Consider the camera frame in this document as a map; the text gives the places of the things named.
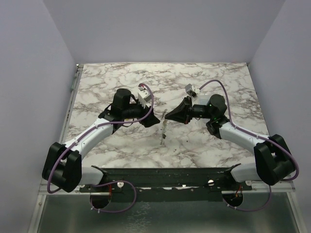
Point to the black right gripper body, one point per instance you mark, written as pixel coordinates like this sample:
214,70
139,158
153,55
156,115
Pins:
188,114

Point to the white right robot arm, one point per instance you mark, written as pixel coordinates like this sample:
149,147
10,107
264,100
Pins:
272,162

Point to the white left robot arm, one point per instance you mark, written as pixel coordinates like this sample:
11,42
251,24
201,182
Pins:
63,167

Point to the clear plastic box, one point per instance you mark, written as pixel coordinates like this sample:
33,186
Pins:
202,99

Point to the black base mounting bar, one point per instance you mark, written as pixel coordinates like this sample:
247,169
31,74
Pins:
166,184

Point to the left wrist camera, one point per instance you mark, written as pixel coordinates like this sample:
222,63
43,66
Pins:
143,97

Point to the aluminium table edge rail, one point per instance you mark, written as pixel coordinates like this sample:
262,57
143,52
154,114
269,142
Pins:
41,197

